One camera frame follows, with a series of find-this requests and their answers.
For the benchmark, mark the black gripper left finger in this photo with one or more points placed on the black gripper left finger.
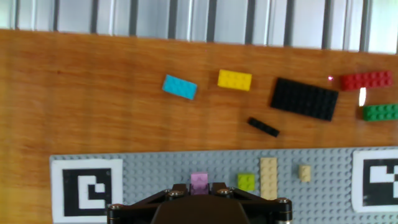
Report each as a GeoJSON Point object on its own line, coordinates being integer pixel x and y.
{"type": "Point", "coordinates": [136, 208]}

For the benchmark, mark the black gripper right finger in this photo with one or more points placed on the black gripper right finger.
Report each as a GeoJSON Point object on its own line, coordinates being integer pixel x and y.
{"type": "Point", "coordinates": [267, 208]}

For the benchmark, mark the tan Lego plate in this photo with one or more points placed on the tan Lego plate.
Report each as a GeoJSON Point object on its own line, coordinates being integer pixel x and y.
{"type": "Point", "coordinates": [269, 179]}

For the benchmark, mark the small lime Lego brick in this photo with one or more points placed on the small lime Lego brick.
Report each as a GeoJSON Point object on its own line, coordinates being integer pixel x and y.
{"type": "Point", "coordinates": [246, 182]}

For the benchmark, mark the small tan Lego brick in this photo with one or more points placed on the small tan Lego brick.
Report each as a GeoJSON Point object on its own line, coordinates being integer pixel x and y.
{"type": "Point", "coordinates": [304, 173]}

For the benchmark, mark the pink Lego brick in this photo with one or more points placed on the pink Lego brick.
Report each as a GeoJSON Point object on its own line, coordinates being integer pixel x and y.
{"type": "Point", "coordinates": [199, 182]}

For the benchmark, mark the green Lego brick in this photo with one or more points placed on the green Lego brick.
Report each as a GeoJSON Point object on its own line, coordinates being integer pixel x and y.
{"type": "Point", "coordinates": [381, 112]}

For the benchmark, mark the grey Lego baseplate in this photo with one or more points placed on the grey Lego baseplate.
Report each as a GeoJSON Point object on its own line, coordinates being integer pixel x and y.
{"type": "Point", "coordinates": [326, 186]}

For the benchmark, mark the small black Lego brick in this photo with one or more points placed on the small black Lego brick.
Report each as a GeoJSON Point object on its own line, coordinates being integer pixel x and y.
{"type": "Point", "coordinates": [263, 127]}

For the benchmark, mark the black Lego plate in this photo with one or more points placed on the black Lego plate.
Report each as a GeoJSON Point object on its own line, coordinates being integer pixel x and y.
{"type": "Point", "coordinates": [304, 99]}

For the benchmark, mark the cyan Lego brick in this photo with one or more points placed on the cyan Lego brick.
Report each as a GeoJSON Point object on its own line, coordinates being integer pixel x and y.
{"type": "Point", "coordinates": [179, 87]}

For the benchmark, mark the yellow Lego brick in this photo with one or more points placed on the yellow Lego brick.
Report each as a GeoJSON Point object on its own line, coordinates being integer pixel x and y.
{"type": "Point", "coordinates": [234, 80]}

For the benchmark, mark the red Lego brick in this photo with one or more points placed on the red Lego brick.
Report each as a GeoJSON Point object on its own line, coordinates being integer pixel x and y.
{"type": "Point", "coordinates": [366, 80]}

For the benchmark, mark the fiducial marker with C pattern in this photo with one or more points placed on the fiducial marker with C pattern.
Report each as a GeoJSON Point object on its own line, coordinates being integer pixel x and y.
{"type": "Point", "coordinates": [87, 191]}

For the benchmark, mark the wood grain mat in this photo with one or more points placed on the wood grain mat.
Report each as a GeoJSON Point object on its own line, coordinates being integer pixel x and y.
{"type": "Point", "coordinates": [93, 109]}

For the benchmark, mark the black white fiducial marker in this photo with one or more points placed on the black white fiducial marker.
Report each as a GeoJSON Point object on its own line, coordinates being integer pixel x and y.
{"type": "Point", "coordinates": [377, 180]}

